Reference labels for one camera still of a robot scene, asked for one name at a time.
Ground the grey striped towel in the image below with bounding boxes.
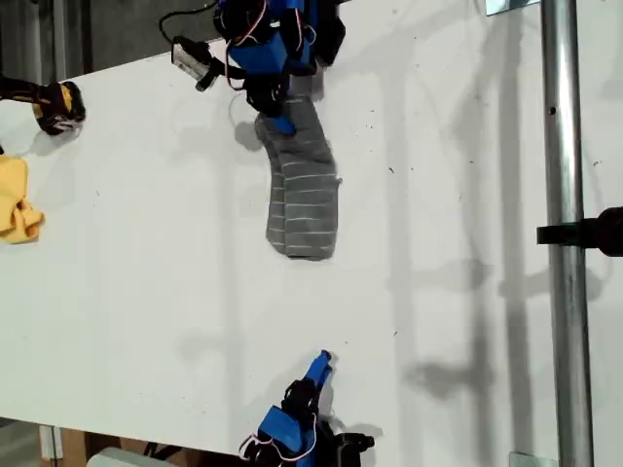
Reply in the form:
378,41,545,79
252,94,345,262

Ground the white container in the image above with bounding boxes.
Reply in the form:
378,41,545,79
86,446,147,467

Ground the yellow cloth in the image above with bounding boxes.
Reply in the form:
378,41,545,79
0,154,46,244

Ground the black clamp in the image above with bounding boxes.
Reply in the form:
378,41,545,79
536,206,623,259

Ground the gripper's black camera stalk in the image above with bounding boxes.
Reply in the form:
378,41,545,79
194,60,249,92

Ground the gripper's black camera box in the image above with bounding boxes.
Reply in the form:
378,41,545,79
335,430,376,467
170,36,213,82

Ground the gripper's black camera cable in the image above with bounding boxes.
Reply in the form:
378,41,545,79
159,3,220,48

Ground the steel post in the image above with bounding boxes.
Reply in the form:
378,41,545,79
539,0,595,467

